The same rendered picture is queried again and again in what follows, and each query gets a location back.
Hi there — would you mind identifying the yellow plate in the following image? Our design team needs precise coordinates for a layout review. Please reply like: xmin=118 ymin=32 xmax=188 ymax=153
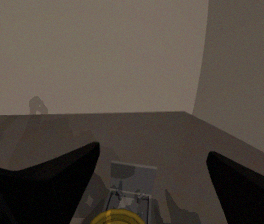
xmin=89 ymin=209 xmax=145 ymax=224

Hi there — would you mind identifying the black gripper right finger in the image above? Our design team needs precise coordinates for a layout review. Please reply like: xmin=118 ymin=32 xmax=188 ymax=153
xmin=206 ymin=151 xmax=264 ymax=224

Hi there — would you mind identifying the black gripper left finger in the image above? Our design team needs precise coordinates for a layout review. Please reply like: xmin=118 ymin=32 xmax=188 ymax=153
xmin=0 ymin=141 xmax=100 ymax=224

